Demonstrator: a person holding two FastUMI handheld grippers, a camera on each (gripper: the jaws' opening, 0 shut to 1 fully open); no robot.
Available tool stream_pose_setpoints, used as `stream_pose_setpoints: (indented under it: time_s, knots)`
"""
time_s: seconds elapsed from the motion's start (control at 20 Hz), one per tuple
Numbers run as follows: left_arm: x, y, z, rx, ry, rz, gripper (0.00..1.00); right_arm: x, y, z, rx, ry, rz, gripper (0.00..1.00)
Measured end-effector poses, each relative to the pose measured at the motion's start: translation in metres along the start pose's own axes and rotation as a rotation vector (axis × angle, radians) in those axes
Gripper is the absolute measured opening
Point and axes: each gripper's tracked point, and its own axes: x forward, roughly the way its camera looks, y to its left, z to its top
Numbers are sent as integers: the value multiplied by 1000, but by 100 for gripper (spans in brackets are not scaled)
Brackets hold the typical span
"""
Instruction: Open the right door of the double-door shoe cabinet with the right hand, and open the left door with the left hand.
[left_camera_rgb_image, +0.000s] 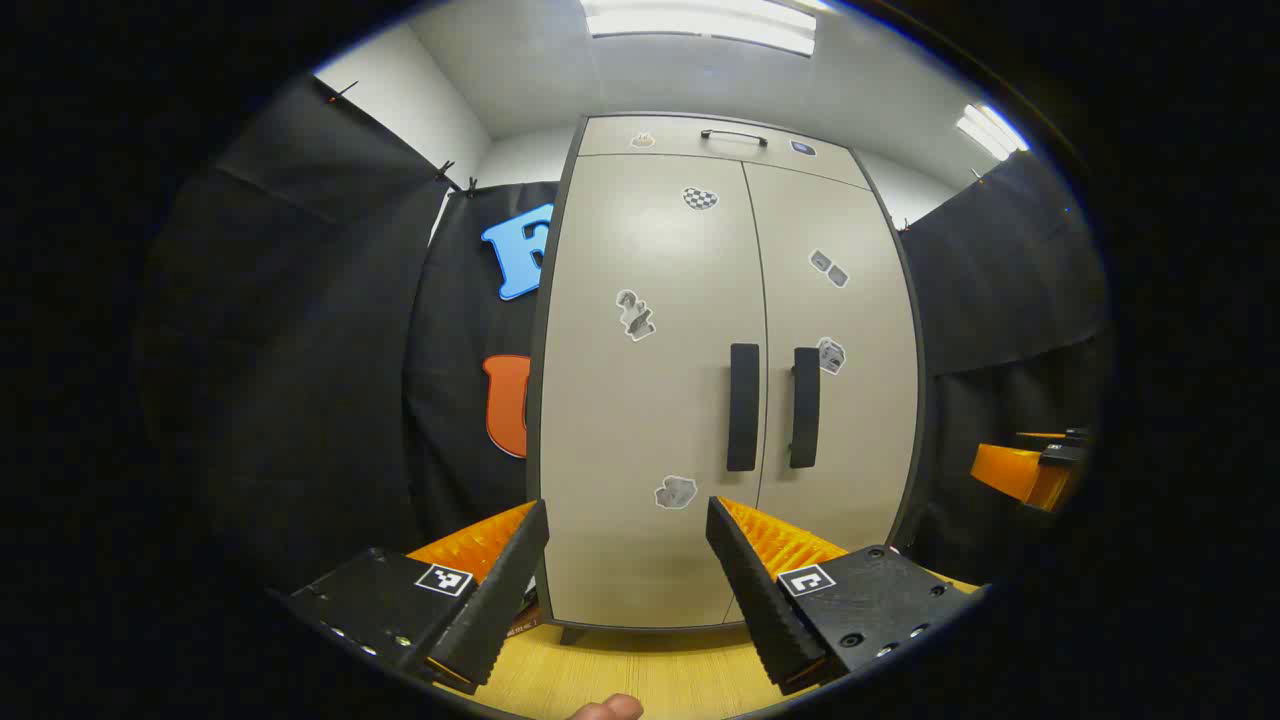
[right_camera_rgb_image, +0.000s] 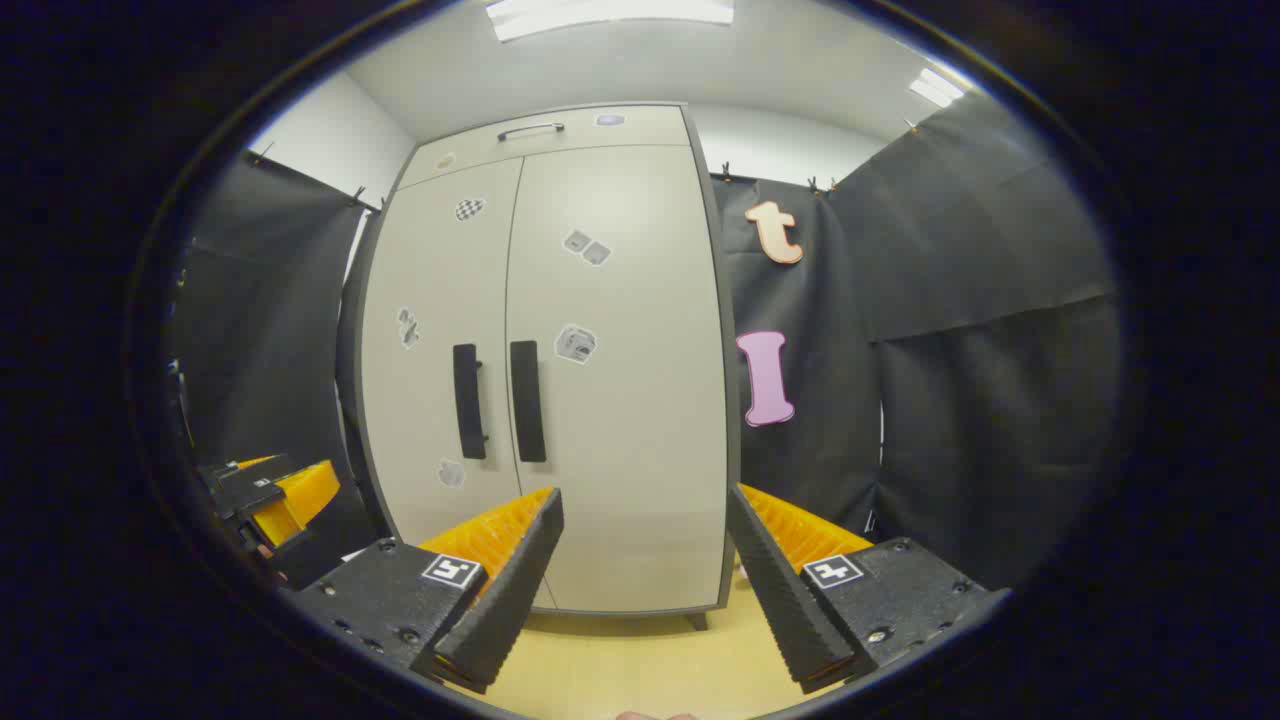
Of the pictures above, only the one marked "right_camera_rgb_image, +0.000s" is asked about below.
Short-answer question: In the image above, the small ceiling light panel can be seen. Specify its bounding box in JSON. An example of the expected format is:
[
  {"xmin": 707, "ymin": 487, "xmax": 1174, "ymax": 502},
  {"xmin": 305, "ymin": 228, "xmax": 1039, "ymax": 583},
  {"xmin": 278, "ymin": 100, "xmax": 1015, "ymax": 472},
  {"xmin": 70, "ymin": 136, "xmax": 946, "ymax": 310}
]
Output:
[{"xmin": 908, "ymin": 66, "xmax": 968, "ymax": 109}]

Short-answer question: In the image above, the grey double-door shoe cabinet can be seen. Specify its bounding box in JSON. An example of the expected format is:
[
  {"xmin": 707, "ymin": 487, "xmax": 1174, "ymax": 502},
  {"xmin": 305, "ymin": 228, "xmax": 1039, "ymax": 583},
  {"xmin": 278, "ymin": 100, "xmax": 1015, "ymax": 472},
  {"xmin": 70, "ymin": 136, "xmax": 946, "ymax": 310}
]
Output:
[{"xmin": 335, "ymin": 102, "xmax": 743, "ymax": 633}]

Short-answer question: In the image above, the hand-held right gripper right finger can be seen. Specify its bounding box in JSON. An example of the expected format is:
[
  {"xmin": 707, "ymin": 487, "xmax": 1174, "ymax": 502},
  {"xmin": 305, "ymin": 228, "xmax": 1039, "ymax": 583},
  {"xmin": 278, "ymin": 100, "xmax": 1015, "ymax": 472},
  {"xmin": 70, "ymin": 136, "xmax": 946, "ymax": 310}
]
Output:
[{"xmin": 727, "ymin": 483, "xmax": 991, "ymax": 696}]

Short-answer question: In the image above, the large ceiling light panel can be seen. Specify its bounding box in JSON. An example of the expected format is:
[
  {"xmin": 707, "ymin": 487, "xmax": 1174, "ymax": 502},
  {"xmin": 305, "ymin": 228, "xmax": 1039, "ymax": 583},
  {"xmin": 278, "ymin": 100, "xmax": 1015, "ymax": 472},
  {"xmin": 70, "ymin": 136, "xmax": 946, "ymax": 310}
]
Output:
[{"xmin": 485, "ymin": 0, "xmax": 736, "ymax": 43}]

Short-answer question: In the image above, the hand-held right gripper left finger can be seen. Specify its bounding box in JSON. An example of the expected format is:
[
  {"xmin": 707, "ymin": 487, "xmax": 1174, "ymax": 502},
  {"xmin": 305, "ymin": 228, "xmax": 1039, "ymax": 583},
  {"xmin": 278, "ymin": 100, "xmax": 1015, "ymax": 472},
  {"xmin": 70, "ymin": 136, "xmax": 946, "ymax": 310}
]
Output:
[{"xmin": 280, "ymin": 487, "xmax": 566, "ymax": 696}]

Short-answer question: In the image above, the grey cabinet door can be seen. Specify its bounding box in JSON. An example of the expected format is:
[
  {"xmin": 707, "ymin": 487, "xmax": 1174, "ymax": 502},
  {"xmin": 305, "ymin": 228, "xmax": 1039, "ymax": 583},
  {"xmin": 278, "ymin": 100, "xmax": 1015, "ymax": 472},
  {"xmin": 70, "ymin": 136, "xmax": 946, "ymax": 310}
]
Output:
[
  {"xmin": 358, "ymin": 157, "xmax": 553, "ymax": 609},
  {"xmin": 503, "ymin": 143, "xmax": 729, "ymax": 613}
]

